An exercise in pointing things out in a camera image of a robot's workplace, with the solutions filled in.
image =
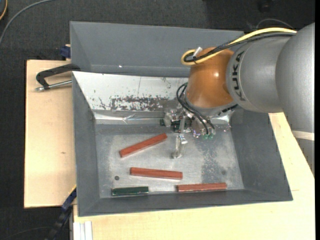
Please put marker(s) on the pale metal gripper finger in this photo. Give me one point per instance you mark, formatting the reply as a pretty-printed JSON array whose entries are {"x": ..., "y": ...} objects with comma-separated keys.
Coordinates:
[
  {"x": 182, "y": 144},
  {"x": 177, "y": 147}
]

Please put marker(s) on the red-brown flat block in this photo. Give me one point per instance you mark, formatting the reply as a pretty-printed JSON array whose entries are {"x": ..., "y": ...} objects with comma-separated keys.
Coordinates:
[
  {"x": 143, "y": 145},
  {"x": 201, "y": 187},
  {"x": 156, "y": 173}
]

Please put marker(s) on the dark green flat block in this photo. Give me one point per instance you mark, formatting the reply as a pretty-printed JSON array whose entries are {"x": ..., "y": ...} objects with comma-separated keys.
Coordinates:
[{"x": 130, "y": 191}]

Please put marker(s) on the grey metal bin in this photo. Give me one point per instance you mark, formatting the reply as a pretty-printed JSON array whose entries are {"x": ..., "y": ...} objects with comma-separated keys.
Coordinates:
[{"x": 155, "y": 46}]

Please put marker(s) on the pale wood flat board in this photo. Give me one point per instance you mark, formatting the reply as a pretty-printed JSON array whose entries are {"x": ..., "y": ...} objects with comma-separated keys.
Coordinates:
[{"x": 50, "y": 134}]

